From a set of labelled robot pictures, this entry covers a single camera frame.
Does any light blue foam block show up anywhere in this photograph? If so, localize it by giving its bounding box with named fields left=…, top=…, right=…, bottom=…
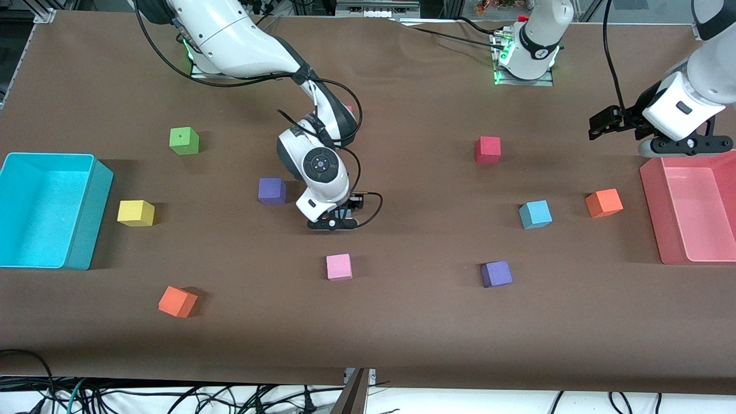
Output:
left=519, top=200, right=553, bottom=230

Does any purple foam block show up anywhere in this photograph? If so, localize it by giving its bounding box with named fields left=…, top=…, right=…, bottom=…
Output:
left=258, top=178, right=287, bottom=206
left=481, top=260, right=513, bottom=288

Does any pink foam block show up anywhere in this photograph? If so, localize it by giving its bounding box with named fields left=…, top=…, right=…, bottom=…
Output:
left=326, top=254, right=353, bottom=281

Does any orange foam block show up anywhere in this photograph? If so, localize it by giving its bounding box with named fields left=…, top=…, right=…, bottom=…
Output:
left=158, top=286, right=198, bottom=319
left=585, top=189, right=624, bottom=219

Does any pink plastic bin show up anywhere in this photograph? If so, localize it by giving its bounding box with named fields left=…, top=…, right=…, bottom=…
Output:
left=639, top=152, right=736, bottom=265

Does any brown table cover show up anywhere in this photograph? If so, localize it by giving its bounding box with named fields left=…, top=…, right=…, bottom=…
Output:
left=0, top=9, right=736, bottom=397

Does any green foam block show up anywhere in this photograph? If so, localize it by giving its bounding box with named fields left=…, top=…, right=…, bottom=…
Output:
left=169, top=127, right=200, bottom=156

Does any yellow foam block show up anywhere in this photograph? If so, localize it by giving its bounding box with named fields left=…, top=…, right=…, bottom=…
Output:
left=117, top=200, right=155, bottom=227

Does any white power strip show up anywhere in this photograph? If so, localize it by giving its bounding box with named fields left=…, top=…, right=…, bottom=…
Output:
left=335, top=0, right=420, bottom=19

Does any cyan plastic bin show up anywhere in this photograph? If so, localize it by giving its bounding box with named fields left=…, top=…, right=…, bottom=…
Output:
left=0, top=152, right=114, bottom=271

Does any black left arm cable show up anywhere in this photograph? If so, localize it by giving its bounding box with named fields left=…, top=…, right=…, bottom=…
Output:
left=602, top=0, right=628, bottom=111

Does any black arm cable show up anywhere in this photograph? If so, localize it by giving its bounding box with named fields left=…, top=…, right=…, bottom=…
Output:
left=135, top=6, right=384, bottom=229
left=602, top=0, right=628, bottom=111

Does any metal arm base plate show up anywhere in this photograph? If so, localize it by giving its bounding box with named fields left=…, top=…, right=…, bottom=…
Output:
left=493, top=32, right=555, bottom=87
left=190, top=55, right=225, bottom=79

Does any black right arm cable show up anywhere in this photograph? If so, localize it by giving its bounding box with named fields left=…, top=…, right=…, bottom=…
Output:
left=135, top=6, right=384, bottom=229

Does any teal floor cable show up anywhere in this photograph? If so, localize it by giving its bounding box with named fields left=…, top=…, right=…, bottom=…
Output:
left=66, top=378, right=88, bottom=414

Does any black looped floor cable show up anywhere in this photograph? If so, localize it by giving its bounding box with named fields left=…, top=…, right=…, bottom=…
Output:
left=0, top=349, right=56, bottom=414

